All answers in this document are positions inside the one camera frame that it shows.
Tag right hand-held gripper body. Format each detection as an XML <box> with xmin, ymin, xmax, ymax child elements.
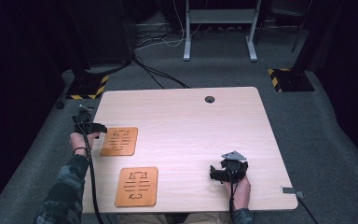
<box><xmin>218</xmin><ymin>150</ymin><xmax>250</xmax><ymax>185</ymax></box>

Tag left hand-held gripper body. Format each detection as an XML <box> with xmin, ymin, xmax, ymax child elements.
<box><xmin>72</xmin><ymin>105</ymin><xmax>99</xmax><ymax>135</ymax></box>

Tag orange wooden cutout board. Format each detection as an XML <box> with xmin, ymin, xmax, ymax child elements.
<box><xmin>99</xmin><ymin>126</ymin><xmax>140</xmax><ymax>158</ymax></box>
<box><xmin>114</xmin><ymin>166</ymin><xmax>159</xmax><ymax>208</ymax></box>

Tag person's left hand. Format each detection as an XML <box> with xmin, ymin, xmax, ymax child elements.
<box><xmin>69</xmin><ymin>131</ymin><xmax>102</xmax><ymax>157</ymax></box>

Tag person's right hand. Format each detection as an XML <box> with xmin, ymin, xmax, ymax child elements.
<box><xmin>222</xmin><ymin>175</ymin><xmax>253</xmax><ymax>212</ymax></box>

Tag black wristband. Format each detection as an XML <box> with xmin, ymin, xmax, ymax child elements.
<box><xmin>72</xmin><ymin>146</ymin><xmax>89</xmax><ymax>157</ymax></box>

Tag dark cabinet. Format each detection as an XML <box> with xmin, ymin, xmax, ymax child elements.
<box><xmin>62</xmin><ymin>0</ymin><xmax>136</xmax><ymax>68</ymax></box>

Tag black stand pole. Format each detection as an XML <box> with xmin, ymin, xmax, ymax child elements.
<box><xmin>290</xmin><ymin>0</ymin><xmax>314</xmax><ymax>53</ymax></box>

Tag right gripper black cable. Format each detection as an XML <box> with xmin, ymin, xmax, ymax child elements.
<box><xmin>227</xmin><ymin>167</ymin><xmax>238</xmax><ymax>224</ymax></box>

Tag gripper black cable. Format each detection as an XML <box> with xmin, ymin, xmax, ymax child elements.
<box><xmin>227</xmin><ymin>167</ymin><xmax>238</xmax><ymax>224</ymax></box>
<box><xmin>74</xmin><ymin>122</ymin><xmax>105</xmax><ymax>224</ymax></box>

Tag black yellow striped base plate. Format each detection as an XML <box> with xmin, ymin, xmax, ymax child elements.
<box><xmin>267</xmin><ymin>67</ymin><xmax>315</xmax><ymax>93</ymax></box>
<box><xmin>64</xmin><ymin>73</ymin><xmax>110</xmax><ymax>101</ymax></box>

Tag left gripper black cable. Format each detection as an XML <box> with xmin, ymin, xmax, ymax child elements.
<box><xmin>74</xmin><ymin>122</ymin><xmax>105</xmax><ymax>224</ymax></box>

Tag grey metal table bracket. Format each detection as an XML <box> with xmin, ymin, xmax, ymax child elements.
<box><xmin>280</xmin><ymin>186</ymin><xmax>306</xmax><ymax>199</ymax></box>

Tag black floor cables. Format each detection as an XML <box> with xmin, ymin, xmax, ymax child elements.
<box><xmin>131</xmin><ymin>55</ymin><xmax>191</xmax><ymax>91</ymax></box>

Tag black cable at table bracket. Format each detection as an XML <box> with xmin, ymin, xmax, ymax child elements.
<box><xmin>297</xmin><ymin>197</ymin><xmax>320</xmax><ymax>224</ymax></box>

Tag white floor cables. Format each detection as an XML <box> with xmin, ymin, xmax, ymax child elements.
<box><xmin>133</xmin><ymin>0</ymin><xmax>203</xmax><ymax>52</ymax></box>

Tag white metal desk frame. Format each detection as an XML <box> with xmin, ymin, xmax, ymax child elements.
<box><xmin>182</xmin><ymin>0</ymin><xmax>264</xmax><ymax>63</ymax></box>

